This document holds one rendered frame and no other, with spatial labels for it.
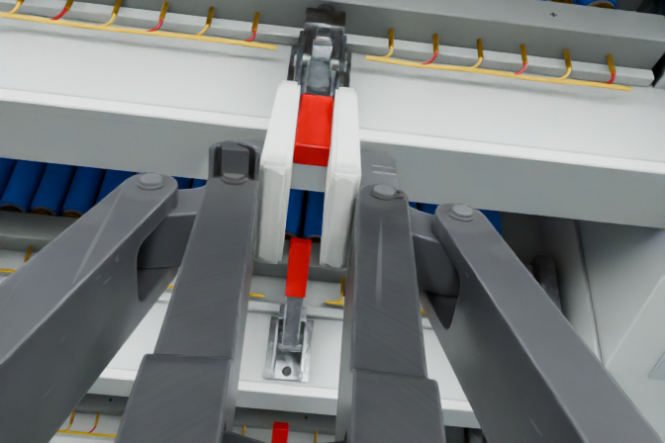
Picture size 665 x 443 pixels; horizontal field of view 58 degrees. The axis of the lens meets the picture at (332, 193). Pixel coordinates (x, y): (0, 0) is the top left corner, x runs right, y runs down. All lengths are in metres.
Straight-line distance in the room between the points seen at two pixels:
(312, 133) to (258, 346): 0.22
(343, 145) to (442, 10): 0.13
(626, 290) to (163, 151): 0.25
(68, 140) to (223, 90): 0.07
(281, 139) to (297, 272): 0.19
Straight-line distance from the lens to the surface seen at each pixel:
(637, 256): 0.36
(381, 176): 0.17
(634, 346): 0.38
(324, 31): 0.25
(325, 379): 0.39
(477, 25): 0.29
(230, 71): 0.28
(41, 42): 0.30
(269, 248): 0.16
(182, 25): 0.29
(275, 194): 0.15
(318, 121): 0.20
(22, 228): 0.43
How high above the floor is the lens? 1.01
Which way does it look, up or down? 37 degrees down
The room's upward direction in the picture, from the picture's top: 8 degrees clockwise
